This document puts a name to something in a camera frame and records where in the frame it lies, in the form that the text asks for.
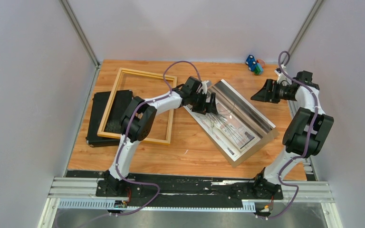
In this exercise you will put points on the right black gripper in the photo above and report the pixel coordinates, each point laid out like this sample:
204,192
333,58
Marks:
264,95

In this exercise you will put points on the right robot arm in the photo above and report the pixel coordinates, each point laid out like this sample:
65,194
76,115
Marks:
305,135

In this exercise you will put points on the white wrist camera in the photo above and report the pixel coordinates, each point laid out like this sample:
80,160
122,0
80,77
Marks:
278,72
204,87

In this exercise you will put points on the blue green toy blocks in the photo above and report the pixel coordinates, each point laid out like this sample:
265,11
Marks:
254,65

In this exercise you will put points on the photo print board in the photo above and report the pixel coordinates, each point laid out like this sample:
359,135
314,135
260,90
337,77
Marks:
238,129

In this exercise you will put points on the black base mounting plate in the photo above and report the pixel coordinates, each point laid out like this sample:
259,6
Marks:
182,191

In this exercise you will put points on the orange round object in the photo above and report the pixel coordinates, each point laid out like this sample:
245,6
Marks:
261,62

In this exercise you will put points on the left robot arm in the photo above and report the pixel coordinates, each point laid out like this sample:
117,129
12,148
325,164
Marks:
115,176

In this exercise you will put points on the wooden picture frame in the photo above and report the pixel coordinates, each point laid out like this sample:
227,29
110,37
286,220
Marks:
137,109

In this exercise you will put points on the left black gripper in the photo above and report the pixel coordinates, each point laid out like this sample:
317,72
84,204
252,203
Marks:
206,108

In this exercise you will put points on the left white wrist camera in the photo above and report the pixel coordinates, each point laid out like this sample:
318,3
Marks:
204,87

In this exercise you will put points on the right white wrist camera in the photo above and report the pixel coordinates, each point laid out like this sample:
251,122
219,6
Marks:
278,72

